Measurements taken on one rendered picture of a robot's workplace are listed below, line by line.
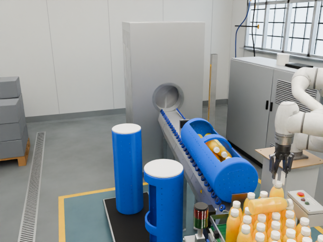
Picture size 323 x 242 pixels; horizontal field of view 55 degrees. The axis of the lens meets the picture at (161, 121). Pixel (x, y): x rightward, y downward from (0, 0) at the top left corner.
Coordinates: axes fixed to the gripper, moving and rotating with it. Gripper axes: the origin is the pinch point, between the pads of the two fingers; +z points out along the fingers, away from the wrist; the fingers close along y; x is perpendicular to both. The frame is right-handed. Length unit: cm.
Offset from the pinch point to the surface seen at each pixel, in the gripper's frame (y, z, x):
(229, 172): 17.3, 6.9, -23.4
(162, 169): 51, 20, -60
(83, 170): 127, 124, -276
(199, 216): 50, 1, 22
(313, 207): -16.3, 13.8, 8.6
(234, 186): 13.6, 16.7, -23.9
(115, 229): 87, 109, -118
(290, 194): -11.6, 14.0, -4.9
